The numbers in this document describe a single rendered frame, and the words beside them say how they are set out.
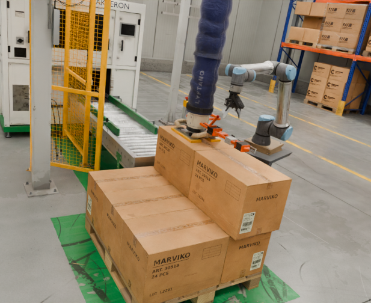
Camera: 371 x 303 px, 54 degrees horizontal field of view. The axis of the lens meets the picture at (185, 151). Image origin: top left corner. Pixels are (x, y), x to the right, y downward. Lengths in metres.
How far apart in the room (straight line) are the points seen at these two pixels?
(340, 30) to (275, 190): 8.88
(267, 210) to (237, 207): 0.24
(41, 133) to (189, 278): 2.08
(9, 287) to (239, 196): 1.66
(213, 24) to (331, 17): 8.66
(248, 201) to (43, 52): 2.27
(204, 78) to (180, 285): 1.51
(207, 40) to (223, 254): 1.54
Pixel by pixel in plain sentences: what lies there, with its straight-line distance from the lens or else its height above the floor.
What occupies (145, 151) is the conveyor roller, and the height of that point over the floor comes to 0.53.
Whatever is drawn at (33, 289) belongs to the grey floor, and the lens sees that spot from 2.83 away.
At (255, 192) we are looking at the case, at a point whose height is 0.89.
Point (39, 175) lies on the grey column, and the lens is 3.95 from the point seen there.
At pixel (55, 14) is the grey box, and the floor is 1.73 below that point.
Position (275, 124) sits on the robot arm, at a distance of 3.46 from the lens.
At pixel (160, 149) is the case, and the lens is 3.19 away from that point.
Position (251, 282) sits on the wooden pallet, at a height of 0.07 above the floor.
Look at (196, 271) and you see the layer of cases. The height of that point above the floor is 0.32.
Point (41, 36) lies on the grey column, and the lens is 3.60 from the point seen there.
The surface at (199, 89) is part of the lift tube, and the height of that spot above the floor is 1.35.
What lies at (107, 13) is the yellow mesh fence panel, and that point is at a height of 1.79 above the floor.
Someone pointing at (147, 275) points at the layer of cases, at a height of 0.39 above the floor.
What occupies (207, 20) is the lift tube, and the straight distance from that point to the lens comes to 2.84.
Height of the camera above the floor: 1.84
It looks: 20 degrees down
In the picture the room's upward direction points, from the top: 9 degrees clockwise
